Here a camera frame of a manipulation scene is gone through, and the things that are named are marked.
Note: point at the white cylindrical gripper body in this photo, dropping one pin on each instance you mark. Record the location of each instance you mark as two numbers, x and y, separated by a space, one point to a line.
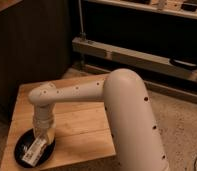
43 117

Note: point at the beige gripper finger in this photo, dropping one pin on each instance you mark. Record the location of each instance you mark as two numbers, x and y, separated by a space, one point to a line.
37 132
50 135

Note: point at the clear plastic bottle white label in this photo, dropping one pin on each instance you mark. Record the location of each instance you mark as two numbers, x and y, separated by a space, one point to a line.
35 151

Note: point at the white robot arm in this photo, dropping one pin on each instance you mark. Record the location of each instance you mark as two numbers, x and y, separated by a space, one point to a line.
136 138

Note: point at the black ceramic bowl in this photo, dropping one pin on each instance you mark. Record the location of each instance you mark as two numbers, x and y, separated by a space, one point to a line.
24 143

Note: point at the wooden table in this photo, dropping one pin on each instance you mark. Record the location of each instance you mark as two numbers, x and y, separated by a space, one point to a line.
82 133

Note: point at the metal vertical pole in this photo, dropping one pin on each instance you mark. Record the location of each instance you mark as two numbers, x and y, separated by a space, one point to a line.
82 31

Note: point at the upper wooden shelf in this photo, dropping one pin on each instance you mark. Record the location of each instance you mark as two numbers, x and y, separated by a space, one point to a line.
169 7

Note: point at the black handle object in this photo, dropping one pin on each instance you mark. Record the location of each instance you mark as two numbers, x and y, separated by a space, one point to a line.
182 64

